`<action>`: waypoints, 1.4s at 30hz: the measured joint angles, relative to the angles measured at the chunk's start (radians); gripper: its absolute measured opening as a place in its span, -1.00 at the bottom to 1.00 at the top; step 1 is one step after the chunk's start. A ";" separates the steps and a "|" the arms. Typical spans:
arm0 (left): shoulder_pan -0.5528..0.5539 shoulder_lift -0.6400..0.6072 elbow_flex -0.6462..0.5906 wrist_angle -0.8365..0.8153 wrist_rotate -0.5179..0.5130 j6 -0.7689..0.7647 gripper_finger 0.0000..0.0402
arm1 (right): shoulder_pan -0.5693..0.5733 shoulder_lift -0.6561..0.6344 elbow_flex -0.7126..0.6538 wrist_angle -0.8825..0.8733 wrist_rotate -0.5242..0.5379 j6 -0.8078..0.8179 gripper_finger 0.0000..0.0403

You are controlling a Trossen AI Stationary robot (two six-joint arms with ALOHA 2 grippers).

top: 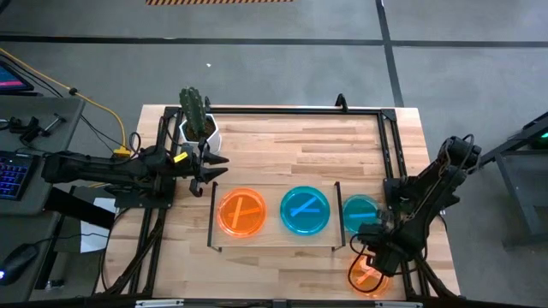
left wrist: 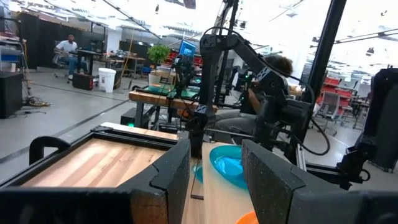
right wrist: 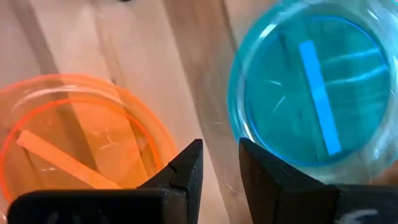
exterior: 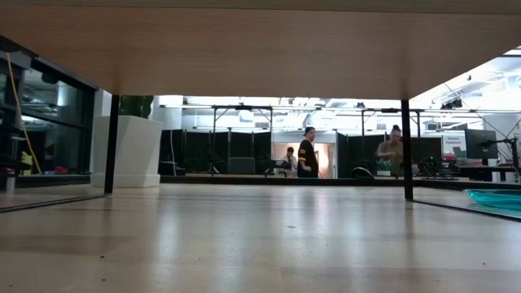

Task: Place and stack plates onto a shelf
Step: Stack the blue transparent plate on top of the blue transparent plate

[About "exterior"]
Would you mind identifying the wooden shelf with black legs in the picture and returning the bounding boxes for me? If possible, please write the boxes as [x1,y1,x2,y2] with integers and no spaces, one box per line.
[0,0,521,223]

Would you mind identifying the teal translucent plastic plate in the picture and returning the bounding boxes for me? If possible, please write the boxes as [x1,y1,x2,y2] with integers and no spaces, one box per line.
[462,188,521,212]

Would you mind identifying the grey chair back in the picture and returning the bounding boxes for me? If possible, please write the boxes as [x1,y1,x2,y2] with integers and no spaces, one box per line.
[227,156,256,175]

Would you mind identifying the person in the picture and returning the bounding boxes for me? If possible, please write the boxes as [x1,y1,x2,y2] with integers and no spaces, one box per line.
[296,126,320,179]
[374,124,408,177]
[282,146,299,178]

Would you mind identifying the black partition panels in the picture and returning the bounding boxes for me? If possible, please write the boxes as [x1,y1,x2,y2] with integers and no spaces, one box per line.
[159,129,273,176]
[336,132,444,179]

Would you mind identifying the small plant in white pot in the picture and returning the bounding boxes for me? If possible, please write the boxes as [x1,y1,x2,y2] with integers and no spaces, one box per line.
[376,158,394,177]

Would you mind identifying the white hexagonal plant pot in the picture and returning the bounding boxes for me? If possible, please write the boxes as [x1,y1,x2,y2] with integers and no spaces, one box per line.
[90,115,164,189]

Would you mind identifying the green cactus plant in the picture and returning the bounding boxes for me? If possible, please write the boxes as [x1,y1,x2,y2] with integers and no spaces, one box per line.
[118,95,155,119]

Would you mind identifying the white printed sign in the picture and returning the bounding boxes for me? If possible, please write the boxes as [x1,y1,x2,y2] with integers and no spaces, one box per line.
[441,130,468,155]

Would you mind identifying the black computer monitor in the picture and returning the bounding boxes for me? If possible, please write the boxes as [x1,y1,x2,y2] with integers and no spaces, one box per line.
[465,129,500,160]

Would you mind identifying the dark background table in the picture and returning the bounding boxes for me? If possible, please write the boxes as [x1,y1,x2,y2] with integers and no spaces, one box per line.
[443,164,521,183]

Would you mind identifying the black metal rig frame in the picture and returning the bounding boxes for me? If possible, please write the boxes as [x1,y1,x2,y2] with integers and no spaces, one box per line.
[0,34,521,192]

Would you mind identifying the black background gantry frame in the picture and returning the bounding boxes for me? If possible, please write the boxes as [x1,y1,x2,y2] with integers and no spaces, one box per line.
[211,104,274,177]
[361,107,422,139]

